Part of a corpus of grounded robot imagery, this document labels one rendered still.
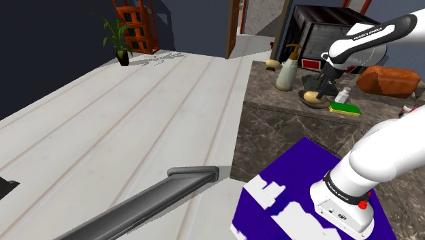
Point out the yellow potato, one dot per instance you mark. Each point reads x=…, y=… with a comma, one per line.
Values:
x=310, y=96

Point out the green and yellow sponge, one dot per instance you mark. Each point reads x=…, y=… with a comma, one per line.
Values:
x=345, y=108

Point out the small tan potato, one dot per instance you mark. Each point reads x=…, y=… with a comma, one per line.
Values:
x=271, y=62

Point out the black microwave oven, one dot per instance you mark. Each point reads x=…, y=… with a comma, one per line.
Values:
x=312, y=33

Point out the blue and white robot stand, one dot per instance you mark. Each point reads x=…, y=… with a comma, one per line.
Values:
x=292, y=179

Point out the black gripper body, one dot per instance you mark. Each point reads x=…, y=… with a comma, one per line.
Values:
x=331, y=71

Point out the brown bowl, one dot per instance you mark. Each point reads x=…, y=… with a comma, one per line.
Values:
x=312, y=105

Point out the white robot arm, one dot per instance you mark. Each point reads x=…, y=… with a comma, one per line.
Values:
x=382, y=156

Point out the black flat object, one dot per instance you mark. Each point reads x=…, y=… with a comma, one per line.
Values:
x=6, y=186

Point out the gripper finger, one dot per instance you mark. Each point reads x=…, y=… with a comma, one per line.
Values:
x=332, y=88
x=322, y=90

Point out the brown wooden door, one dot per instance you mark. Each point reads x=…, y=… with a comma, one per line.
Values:
x=231, y=28

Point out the long grey bar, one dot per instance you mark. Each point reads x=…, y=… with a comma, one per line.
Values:
x=149, y=202

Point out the small white shaker bottle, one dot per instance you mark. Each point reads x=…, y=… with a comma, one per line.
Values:
x=342, y=96

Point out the small red and white object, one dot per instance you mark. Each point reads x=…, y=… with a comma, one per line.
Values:
x=407, y=110

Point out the dark green angular object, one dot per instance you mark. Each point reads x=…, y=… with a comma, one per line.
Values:
x=310, y=82

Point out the beige soap pump bottle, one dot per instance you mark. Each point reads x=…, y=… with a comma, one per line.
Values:
x=287, y=73

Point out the orange shelf unit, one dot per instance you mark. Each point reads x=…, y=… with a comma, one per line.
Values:
x=139, y=30

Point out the brown bread loaf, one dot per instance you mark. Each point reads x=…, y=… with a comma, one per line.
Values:
x=388, y=81

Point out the green potted plant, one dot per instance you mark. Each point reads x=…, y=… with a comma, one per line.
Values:
x=118, y=36

